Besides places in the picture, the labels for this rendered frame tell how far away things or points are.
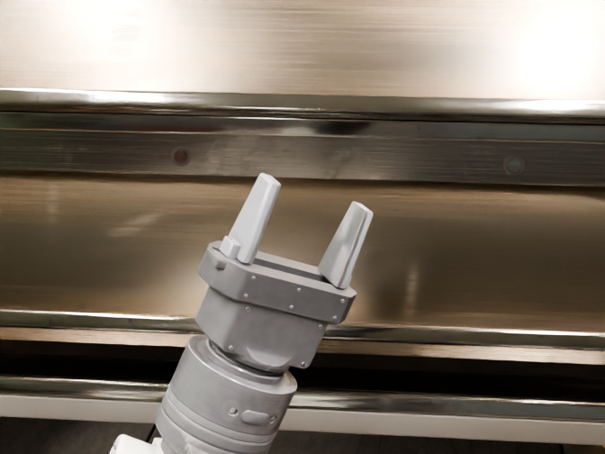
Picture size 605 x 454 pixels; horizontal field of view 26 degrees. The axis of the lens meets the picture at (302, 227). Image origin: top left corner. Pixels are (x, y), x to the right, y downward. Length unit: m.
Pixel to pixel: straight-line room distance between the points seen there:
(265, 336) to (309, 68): 0.55
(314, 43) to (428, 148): 0.17
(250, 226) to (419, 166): 0.57
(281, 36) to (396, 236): 0.26
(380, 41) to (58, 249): 0.45
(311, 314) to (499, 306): 0.57
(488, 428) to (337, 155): 0.34
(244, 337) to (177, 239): 0.60
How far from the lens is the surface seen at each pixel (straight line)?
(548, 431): 1.41
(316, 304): 0.95
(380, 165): 1.46
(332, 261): 0.97
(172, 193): 1.53
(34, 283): 1.56
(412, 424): 1.40
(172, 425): 0.96
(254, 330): 0.94
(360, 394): 1.40
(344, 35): 1.44
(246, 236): 0.92
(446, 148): 1.46
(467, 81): 1.42
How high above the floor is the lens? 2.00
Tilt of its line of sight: 17 degrees down
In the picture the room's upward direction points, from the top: straight up
